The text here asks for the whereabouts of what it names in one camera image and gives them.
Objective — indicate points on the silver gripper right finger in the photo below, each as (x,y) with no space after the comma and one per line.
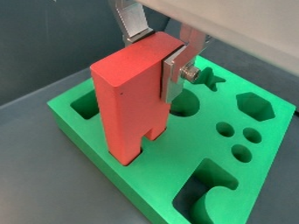
(179,67)

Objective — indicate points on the green foam shape-sorter block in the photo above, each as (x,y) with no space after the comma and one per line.
(200,173)

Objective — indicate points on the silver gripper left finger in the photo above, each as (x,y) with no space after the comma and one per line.
(131,20)

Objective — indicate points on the red double-square peg block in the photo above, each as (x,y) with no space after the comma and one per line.
(127,82)

